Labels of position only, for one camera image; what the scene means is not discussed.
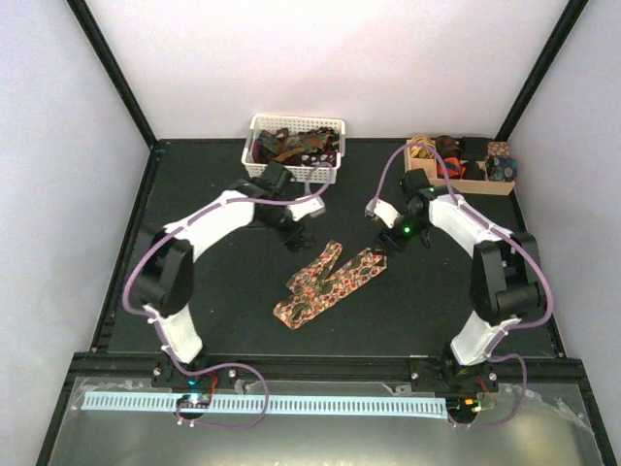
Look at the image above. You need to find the dark red rolled tie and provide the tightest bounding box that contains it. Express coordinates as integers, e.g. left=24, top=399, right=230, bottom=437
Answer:
left=435, top=135, right=462, bottom=158

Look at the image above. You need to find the pile of ties in basket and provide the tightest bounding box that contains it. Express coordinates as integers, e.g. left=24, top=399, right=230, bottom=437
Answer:
left=250, top=127, right=341, bottom=167

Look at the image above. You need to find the brown patterned rolled tie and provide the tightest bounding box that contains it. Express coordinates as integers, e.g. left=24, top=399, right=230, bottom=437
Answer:
left=487, top=141, right=510, bottom=157

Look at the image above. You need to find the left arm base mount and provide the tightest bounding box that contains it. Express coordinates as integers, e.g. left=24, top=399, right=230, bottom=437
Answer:
left=151, top=359, right=243, bottom=392

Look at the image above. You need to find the wooden compartment tray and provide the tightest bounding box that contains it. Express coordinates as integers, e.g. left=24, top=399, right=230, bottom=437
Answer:
left=404, top=150, right=515, bottom=195

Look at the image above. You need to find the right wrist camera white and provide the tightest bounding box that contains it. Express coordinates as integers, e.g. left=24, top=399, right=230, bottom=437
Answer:
left=365, top=198, right=401, bottom=228

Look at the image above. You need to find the blue patterned rolled tie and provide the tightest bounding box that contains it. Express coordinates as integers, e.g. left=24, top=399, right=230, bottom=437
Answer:
left=485, top=156, right=518, bottom=183

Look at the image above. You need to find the white plastic basket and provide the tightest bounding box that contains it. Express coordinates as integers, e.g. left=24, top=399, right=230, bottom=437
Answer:
left=241, top=114, right=345, bottom=184

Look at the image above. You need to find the white slotted cable duct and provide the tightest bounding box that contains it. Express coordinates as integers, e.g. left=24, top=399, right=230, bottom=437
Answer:
left=80, top=392, right=447, bottom=420

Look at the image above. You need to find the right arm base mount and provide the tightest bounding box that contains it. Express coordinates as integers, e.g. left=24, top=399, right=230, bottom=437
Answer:
left=409, top=358, right=499, bottom=396

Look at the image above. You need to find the black rolled tie front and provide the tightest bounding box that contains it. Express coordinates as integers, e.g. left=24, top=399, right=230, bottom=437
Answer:
left=461, top=160, right=486, bottom=181

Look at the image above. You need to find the right black frame post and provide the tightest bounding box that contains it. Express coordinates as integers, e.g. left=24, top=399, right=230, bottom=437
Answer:
left=494, top=0, right=589, bottom=142

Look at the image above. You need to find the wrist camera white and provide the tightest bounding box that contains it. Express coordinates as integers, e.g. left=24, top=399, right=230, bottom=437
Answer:
left=365, top=198, right=401, bottom=228
left=286, top=195, right=326, bottom=221

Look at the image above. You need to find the black rolled tie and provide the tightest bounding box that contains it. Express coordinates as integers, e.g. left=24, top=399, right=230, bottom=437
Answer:
left=459, top=136, right=490, bottom=161
left=461, top=160, right=486, bottom=181

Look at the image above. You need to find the black frame post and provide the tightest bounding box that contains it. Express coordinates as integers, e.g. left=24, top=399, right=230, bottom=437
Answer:
left=494, top=0, right=589, bottom=142
left=66, top=0, right=157, bottom=149

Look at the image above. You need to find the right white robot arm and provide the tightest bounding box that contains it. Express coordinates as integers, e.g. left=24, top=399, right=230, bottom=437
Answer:
left=365, top=169, right=552, bottom=391

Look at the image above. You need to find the orange blue rolled tie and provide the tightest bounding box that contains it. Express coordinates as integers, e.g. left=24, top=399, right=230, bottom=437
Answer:
left=437, top=157, right=463, bottom=180

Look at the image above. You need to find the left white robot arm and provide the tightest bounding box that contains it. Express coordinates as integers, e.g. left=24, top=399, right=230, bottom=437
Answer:
left=122, top=162, right=325, bottom=387

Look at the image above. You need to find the paisley patterned necktie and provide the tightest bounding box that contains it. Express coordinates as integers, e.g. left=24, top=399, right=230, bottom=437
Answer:
left=273, top=240, right=387, bottom=330

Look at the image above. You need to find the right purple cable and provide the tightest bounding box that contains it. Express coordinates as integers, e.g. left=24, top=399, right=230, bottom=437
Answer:
left=371, top=141, right=555, bottom=431

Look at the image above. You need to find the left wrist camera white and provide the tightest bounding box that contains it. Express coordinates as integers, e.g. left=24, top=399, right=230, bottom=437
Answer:
left=286, top=195, right=326, bottom=221

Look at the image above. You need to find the left black frame post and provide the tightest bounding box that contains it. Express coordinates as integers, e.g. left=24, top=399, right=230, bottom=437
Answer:
left=66, top=0, right=157, bottom=149

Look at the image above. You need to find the clear acrylic sheet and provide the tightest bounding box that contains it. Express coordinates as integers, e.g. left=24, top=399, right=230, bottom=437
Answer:
left=40, top=379, right=605, bottom=465

